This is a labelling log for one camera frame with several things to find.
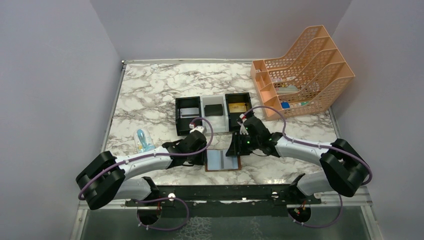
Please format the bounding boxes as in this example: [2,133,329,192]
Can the black cards in tray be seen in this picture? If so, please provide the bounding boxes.
[204,104,224,117]

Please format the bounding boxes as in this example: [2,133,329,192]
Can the black tray box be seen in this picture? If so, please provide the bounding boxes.
[225,92,252,132]
[175,96,202,136]

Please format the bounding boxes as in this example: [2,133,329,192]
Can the black left tray box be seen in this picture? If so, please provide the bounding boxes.
[175,96,202,136]

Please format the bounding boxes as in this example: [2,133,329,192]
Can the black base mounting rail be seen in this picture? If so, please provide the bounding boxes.
[125,184,322,218]

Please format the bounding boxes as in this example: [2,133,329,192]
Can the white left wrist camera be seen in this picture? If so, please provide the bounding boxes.
[189,125,207,134]

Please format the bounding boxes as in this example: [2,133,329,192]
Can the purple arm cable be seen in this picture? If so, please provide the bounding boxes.
[77,117,215,201]
[240,105,374,229]

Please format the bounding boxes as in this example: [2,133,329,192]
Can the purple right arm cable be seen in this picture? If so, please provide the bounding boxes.
[240,105,374,229]

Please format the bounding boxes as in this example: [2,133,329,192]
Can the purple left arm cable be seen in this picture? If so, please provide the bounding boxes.
[77,117,215,201]

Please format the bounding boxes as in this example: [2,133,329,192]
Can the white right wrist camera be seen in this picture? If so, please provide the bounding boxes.
[237,113,249,136]

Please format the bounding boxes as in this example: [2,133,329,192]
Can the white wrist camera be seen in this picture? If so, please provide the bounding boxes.
[189,125,207,134]
[237,113,249,136]

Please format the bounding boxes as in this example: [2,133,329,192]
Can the silver card in tray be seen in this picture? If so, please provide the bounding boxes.
[179,107,200,118]

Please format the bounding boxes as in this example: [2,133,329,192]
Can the gold card in tray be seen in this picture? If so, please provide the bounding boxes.
[228,102,248,113]

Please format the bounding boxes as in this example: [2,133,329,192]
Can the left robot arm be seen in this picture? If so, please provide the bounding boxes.
[75,130,212,210]

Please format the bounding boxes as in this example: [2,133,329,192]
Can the blue correction tape blister pack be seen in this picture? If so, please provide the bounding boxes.
[133,128,156,153]

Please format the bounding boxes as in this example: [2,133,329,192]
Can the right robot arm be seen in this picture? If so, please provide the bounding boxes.
[226,115,373,201]

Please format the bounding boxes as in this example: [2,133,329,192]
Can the white middle tray box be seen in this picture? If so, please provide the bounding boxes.
[200,94,229,134]

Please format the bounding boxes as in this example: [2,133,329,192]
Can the black right tray box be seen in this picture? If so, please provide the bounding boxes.
[225,92,252,132]

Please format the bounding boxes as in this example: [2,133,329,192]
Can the brown leather card holder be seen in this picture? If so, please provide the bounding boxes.
[205,149,242,172]

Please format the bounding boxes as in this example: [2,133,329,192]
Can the orange plastic file organizer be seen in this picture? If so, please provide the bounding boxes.
[250,25,355,120]

